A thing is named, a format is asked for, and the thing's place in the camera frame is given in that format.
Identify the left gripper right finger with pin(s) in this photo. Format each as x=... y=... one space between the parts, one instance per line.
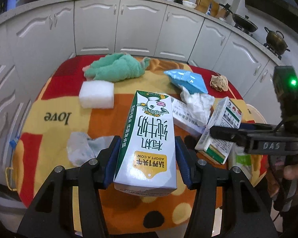
x=243 y=212

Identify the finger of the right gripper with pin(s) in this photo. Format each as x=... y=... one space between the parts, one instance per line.
x=228 y=133

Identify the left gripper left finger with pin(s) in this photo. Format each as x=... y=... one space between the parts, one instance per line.
x=50 y=214

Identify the watermelon frost medicine box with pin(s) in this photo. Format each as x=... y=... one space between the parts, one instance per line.
x=226 y=114

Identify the white tissue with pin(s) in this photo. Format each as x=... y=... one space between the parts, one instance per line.
x=199 y=105

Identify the beige paper ball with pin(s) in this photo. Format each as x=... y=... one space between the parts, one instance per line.
x=219 y=83

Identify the white pepsi envelope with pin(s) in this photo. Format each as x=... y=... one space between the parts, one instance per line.
x=183 y=119

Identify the blue snack bag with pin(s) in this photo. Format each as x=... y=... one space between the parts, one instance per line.
x=194 y=83

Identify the white green milk carton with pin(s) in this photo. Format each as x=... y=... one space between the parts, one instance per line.
x=146 y=164

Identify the white foam sponge block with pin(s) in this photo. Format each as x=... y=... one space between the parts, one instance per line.
x=97 y=94

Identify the green towel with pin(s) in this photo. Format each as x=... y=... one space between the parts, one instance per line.
x=116 y=67

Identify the white green plastic wrapper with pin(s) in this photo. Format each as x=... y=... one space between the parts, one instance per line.
x=238 y=158

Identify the beige trash bin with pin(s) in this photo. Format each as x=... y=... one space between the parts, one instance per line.
x=257 y=116

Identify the crumpled teal printed wrapper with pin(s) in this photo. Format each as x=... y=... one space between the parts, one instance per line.
x=81 y=148

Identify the bronze stock pot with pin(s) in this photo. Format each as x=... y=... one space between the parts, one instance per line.
x=275 y=42

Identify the black wok with lid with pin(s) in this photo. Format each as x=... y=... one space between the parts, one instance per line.
x=241 y=23

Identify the colourful rose blanket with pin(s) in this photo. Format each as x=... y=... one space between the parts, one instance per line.
x=57 y=113

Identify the wooden cutting board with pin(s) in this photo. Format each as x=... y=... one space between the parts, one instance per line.
x=204 y=5

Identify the white lower cabinets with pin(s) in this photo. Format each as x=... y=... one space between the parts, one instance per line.
x=37 y=37

